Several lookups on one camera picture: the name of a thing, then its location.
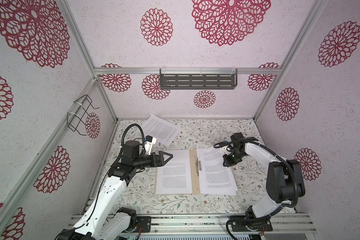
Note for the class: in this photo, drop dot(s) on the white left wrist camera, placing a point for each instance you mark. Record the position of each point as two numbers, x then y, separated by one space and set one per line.
134 149

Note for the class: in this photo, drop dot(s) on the metal folder clip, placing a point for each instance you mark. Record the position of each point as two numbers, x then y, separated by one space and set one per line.
198 165

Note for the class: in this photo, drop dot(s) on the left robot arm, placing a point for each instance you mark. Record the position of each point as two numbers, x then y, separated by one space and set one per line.
93 224

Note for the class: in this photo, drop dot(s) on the black wire wall rack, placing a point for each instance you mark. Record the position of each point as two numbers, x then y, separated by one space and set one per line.
77 117

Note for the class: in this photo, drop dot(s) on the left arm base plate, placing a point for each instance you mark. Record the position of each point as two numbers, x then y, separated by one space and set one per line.
139 224

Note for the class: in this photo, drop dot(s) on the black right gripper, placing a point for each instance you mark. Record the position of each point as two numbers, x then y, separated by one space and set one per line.
227 162

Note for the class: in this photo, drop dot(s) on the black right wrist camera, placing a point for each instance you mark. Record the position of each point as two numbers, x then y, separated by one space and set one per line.
237 138

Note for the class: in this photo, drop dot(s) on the beige paper folder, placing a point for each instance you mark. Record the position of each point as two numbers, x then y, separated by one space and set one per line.
194 176

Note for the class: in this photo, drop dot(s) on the white printed paper sheet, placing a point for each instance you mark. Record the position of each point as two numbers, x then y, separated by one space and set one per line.
175 176

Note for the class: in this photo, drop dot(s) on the aluminium front rail frame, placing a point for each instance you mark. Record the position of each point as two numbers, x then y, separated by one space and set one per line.
215 224

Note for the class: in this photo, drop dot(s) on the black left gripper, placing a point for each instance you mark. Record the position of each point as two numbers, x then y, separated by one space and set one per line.
160 162

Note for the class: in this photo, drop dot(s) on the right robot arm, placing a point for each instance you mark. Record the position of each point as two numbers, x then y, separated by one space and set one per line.
284 181

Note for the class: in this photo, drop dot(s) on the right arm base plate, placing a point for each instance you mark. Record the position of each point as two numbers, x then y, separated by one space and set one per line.
251 223

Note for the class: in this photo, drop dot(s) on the grey slotted wall shelf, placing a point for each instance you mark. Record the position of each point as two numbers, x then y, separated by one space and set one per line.
183 81

